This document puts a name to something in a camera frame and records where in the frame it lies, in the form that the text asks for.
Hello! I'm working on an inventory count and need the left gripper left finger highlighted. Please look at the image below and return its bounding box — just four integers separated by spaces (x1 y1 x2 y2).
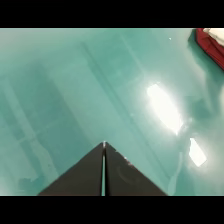
37 142 105 197

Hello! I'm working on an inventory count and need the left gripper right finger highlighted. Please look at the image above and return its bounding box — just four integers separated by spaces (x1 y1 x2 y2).
104 142 168 197

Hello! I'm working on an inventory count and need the red garment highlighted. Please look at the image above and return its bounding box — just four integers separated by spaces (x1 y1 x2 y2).
194 28 224 72

